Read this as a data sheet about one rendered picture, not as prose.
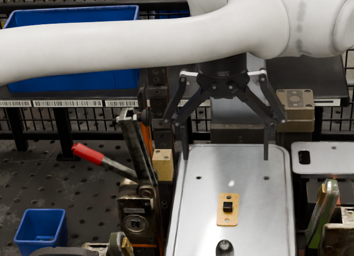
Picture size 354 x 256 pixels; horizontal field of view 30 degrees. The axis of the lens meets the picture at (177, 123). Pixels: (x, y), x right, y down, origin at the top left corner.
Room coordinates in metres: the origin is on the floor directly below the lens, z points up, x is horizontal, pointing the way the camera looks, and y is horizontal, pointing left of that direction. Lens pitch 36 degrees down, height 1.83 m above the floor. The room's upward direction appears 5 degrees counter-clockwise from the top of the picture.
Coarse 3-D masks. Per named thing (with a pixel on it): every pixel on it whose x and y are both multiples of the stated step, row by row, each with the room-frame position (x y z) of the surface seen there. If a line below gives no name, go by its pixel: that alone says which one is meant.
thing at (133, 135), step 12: (132, 108) 0.92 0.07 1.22; (120, 120) 0.89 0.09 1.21; (132, 120) 0.90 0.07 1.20; (144, 120) 0.89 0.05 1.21; (132, 132) 0.88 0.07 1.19; (132, 144) 0.88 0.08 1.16; (144, 144) 0.91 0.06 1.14; (132, 156) 0.89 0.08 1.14; (144, 156) 0.91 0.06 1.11; (144, 168) 0.88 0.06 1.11; (144, 180) 0.88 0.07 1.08; (156, 180) 0.91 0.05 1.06
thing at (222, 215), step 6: (222, 198) 0.91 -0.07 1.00; (234, 198) 0.90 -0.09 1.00; (222, 204) 0.89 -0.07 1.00; (234, 204) 0.89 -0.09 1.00; (222, 210) 0.88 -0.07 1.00; (228, 210) 0.87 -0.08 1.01; (234, 210) 0.87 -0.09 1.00; (222, 216) 0.86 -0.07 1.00; (228, 216) 0.86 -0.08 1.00; (234, 216) 0.86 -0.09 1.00; (216, 222) 0.85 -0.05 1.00; (222, 222) 0.84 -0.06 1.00; (228, 222) 0.84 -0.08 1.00; (234, 222) 0.84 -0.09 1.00
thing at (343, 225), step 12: (336, 216) 0.81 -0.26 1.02; (348, 216) 0.79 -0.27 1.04; (324, 228) 0.78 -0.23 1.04; (336, 228) 0.77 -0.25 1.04; (348, 228) 0.77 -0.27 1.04; (324, 240) 0.77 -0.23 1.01; (336, 240) 0.77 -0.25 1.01; (348, 240) 0.77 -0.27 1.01; (324, 252) 0.77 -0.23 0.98; (336, 252) 0.77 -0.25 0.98; (348, 252) 0.77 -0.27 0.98
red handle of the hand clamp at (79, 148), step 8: (80, 144) 0.92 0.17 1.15; (80, 152) 0.91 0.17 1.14; (88, 152) 0.91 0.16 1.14; (96, 152) 0.91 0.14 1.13; (88, 160) 0.90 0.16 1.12; (96, 160) 0.90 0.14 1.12; (104, 160) 0.91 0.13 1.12; (112, 160) 0.91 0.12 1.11; (112, 168) 0.90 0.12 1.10; (120, 168) 0.90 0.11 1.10; (128, 168) 0.91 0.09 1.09; (128, 176) 0.90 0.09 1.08; (136, 176) 0.90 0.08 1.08
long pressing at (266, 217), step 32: (192, 160) 1.03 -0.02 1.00; (224, 160) 1.02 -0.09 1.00; (256, 160) 1.01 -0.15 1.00; (288, 160) 1.01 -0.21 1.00; (192, 192) 0.93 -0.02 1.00; (224, 192) 0.93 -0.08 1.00; (256, 192) 0.92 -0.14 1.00; (288, 192) 0.91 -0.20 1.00; (192, 224) 0.85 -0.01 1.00; (256, 224) 0.84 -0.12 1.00; (288, 224) 0.83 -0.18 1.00
